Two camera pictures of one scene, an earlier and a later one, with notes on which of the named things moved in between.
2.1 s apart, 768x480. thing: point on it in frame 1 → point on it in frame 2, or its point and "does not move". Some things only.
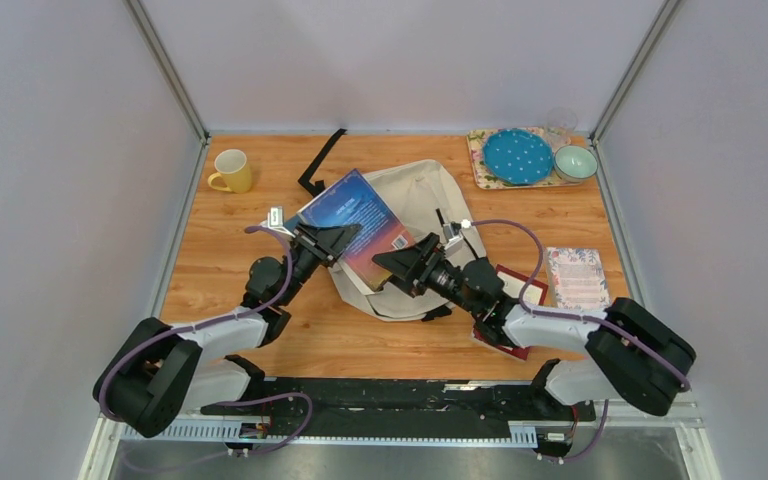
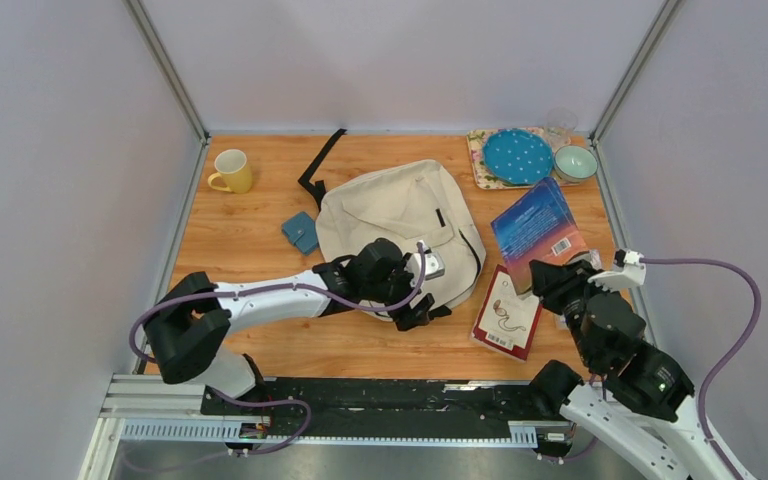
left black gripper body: x=304 y=262 → x=397 y=288
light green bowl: x=575 y=163 does not move
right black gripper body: x=438 y=277 → x=572 y=310
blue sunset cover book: x=351 y=202 → x=538 y=226
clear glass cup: x=560 y=125 does not move
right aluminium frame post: x=660 y=26 does not move
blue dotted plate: x=518 y=156 does not move
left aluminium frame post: x=151 y=34 does not move
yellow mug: x=231 y=165 does not move
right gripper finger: x=407 y=265 → x=551 y=279
